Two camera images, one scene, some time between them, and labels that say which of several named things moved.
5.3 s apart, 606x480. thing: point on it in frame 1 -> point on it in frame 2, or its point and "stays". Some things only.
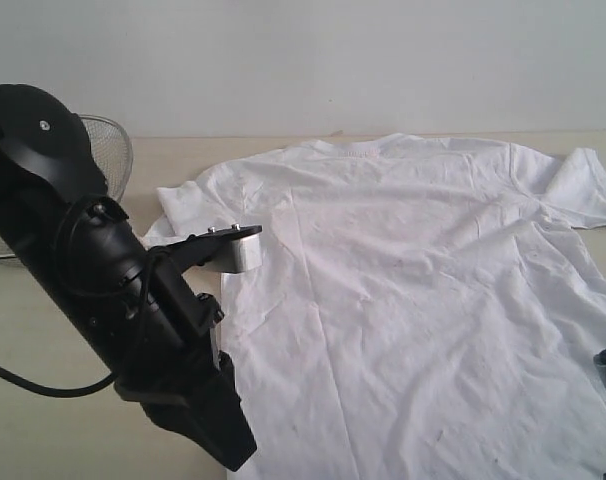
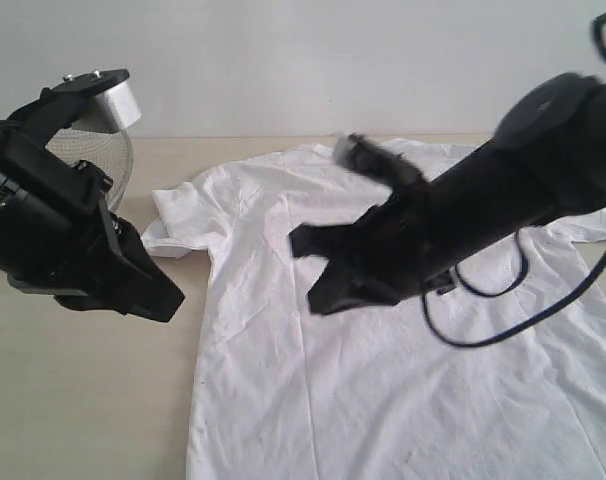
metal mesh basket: (113, 154) stays
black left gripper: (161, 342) -> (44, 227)
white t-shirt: (421, 312) stays
